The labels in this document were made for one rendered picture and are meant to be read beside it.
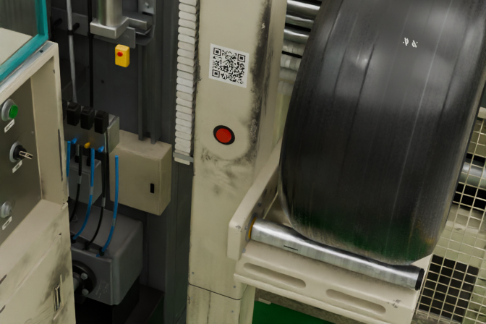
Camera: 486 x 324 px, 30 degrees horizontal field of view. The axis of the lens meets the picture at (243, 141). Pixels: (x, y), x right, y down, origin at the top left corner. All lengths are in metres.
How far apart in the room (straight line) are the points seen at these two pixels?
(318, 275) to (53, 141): 0.57
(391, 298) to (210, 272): 0.45
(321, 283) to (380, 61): 0.52
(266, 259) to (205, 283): 0.29
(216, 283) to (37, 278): 0.42
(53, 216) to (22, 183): 0.10
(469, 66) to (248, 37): 0.40
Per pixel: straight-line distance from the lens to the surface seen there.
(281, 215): 1.97
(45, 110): 1.71
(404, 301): 1.76
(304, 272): 1.77
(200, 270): 2.02
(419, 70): 1.43
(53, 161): 1.78
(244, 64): 1.65
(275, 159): 1.89
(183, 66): 1.72
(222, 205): 1.87
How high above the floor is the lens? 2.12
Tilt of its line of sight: 37 degrees down
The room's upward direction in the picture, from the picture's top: 5 degrees clockwise
